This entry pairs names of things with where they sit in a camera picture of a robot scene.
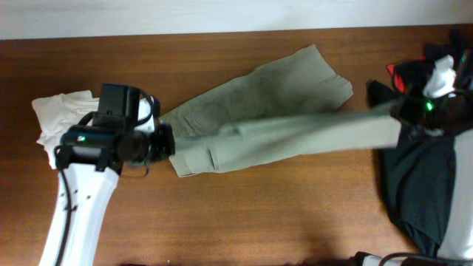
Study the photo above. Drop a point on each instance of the khaki green cargo shorts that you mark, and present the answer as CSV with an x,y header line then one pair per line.
x,y
282,109

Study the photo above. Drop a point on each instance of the black garment pile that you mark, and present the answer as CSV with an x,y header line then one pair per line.
x,y
417,184

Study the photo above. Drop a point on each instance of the white folded printed t-shirt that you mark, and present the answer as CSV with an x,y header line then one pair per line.
x,y
63,114

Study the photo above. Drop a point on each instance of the red garment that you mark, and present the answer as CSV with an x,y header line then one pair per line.
x,y
407,75

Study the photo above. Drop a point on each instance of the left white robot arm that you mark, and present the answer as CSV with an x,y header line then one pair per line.
x,y
83,196

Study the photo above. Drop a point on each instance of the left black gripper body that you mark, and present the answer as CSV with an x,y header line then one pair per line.
x,y
165,140

